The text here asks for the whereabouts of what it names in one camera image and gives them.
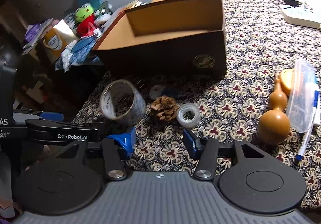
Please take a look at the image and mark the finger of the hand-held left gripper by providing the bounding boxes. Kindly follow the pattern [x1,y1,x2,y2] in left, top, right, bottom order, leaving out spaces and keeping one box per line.
[14,110,64,122]
[25,119,101,147]

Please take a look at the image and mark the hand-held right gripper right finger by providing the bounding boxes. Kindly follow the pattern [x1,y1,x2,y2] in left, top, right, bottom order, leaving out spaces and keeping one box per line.
[183,129,272,180]

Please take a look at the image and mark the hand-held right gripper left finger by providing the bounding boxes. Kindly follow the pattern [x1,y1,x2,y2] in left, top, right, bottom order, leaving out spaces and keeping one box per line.
[56,127,137,181]

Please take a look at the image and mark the small clear tape roll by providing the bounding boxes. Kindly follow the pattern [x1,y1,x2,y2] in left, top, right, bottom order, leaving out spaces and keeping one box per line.
[176,103,201,129]

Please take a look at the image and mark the large printed tape roll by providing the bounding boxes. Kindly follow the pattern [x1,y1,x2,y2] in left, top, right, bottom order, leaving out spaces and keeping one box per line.
[100,80,146,126]

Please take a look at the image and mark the brown pine cone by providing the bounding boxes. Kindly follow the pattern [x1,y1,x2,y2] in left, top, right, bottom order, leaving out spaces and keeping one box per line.
[150,95,179,124]

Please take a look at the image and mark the brown cardboard box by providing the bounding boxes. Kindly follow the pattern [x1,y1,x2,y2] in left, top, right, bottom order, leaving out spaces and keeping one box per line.
[93,0,227,79]

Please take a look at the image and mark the grey plastic gear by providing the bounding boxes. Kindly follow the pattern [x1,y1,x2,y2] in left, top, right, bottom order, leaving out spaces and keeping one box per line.
[150,85,163,100]

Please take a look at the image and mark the purple packet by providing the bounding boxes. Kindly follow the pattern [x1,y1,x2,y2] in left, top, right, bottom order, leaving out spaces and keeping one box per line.
[22,19,54,55]

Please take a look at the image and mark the gold paper bag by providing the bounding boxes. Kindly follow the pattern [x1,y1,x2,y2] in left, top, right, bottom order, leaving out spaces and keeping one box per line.
[41,19,77,64]

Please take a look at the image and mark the blue checkered cloth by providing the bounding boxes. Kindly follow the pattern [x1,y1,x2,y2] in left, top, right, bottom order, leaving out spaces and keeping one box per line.
[55,36,104,71]

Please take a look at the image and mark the tan gourd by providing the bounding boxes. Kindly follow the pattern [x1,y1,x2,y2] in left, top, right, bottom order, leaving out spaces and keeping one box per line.
[258,73,291,145]

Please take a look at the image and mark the green frog plush toy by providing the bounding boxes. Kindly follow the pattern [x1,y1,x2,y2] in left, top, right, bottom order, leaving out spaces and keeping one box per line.
[75,4,97,39]

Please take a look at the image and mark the small panda plush toy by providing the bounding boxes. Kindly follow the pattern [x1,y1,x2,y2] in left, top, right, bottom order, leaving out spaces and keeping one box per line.
[94,8,112,25]

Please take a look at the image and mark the white pen with blue tip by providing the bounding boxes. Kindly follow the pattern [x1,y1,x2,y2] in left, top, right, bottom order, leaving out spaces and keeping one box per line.
[294,90,321,164]

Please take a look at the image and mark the floral patterned tablecloth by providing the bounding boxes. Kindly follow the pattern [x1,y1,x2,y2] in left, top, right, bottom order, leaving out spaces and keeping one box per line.
[73,0,321,211]

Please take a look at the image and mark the round wooden lid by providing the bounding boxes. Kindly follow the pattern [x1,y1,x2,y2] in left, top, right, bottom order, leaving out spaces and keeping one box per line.
[279,69,295,96]

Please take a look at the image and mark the clear plastic bag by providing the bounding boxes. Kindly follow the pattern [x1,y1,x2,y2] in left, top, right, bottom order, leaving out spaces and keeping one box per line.
[286,59,318,133]

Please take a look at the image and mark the illustrated book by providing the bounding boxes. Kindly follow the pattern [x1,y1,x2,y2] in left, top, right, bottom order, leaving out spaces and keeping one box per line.
[124,0,142,10]

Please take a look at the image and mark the white book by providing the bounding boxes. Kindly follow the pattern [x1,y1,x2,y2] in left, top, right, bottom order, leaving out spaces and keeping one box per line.
[280,4,321,30]

